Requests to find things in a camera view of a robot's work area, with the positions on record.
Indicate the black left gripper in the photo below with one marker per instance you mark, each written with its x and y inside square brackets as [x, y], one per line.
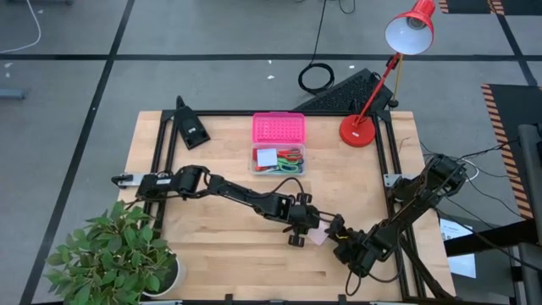
[307, 218]

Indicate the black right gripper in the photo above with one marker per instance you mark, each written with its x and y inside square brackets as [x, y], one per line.
[347, 254]

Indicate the pink sticky note pad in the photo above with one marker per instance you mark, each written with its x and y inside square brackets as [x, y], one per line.
[317, 237]

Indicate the lilac sticky note pad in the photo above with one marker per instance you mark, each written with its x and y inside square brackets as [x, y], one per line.
[267, 157]

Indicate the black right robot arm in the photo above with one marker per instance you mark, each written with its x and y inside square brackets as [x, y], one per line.
[415, 207]

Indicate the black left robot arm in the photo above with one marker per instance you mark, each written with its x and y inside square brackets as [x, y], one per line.
[237, 192]

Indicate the red desk lamp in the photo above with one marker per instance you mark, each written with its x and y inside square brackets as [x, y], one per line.
[357, 131]

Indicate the black keyboard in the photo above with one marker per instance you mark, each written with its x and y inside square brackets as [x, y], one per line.
[347, 95]

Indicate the white paper sheet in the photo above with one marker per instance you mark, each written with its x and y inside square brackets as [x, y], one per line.
[463, 266]

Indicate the black arched stand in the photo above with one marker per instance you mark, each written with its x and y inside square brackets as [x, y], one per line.
[192, 127]

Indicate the black metal beam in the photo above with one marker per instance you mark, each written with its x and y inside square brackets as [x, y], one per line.
[499, 237]

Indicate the green plant in white pot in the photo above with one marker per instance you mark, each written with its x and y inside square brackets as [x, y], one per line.
[114, 254]

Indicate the black hazard striped floor mat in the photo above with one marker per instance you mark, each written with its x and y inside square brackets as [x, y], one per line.
[521, 110]
[474, 5]

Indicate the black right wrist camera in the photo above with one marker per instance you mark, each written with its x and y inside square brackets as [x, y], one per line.
[366, 247]

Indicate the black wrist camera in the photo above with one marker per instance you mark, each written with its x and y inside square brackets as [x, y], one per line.
[366, 247]
[279, 207]

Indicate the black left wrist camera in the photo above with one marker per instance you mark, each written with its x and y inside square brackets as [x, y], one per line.
[279, 207]

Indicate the pale metal bracket plate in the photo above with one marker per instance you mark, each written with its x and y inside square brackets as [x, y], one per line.
[394, 179]
[127, 180]

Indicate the grey metal post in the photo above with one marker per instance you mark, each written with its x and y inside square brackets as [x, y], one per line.
[529, 190]

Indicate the grey floor bracket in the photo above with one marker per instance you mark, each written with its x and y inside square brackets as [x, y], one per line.
[12, 93]

